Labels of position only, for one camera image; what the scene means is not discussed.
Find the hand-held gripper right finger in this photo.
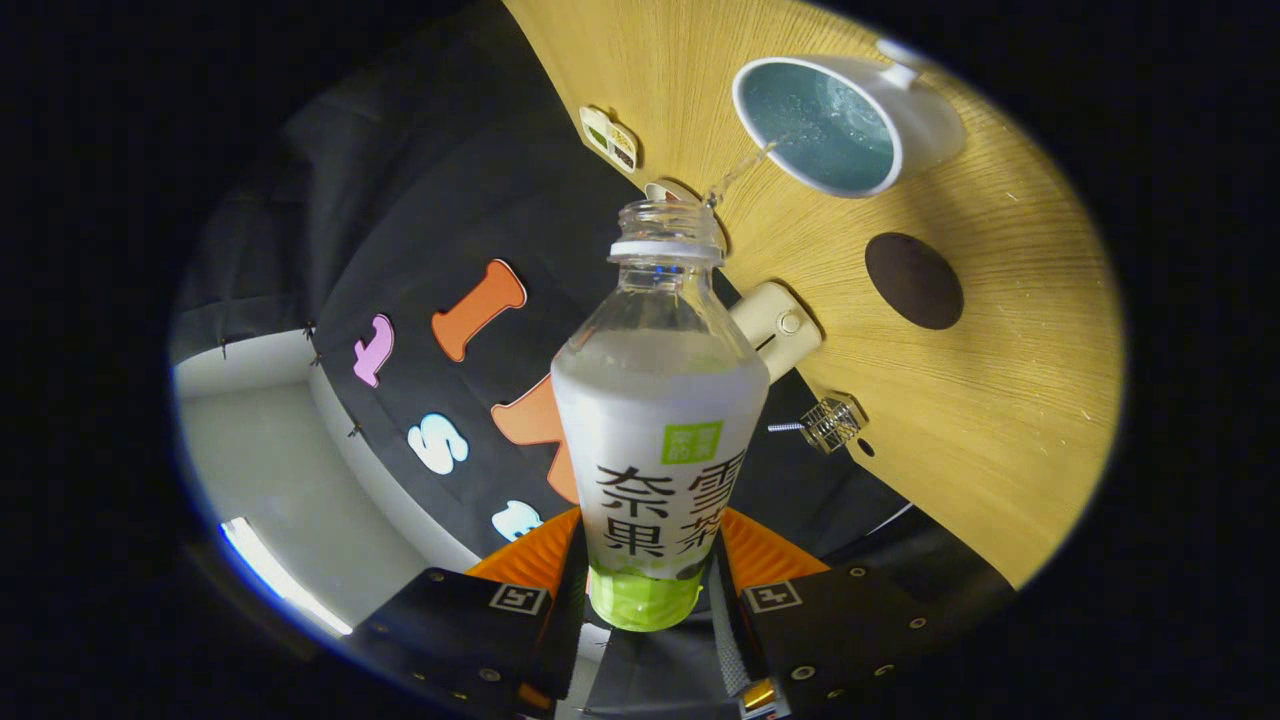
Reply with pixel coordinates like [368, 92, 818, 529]
[708, 508, 961, 716]

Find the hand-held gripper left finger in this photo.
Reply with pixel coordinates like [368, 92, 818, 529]
[350, 508, 591, 716]

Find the white green label juice bottle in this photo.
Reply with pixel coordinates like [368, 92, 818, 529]
[550, 198, 771, 633]

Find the dark brown round coaster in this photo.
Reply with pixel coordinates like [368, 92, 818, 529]
[864, 232, 965, 331]

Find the white cup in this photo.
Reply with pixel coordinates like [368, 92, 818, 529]
[732, 38, 967, 199]

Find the ceiling light panel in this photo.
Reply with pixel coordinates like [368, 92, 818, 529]
[220, 517, 353, 637]

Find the cream toaster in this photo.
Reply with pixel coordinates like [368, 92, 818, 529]
[728, 281, 824, 384]

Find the wooden table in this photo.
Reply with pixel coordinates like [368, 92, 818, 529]
[500, 0, 1126, 591]

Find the white divided condiment dish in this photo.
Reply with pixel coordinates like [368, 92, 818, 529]
[579, 105, 639, 174]

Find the wire mesh utensil holder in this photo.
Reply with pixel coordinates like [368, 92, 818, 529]
[800, 395, 867, 454]

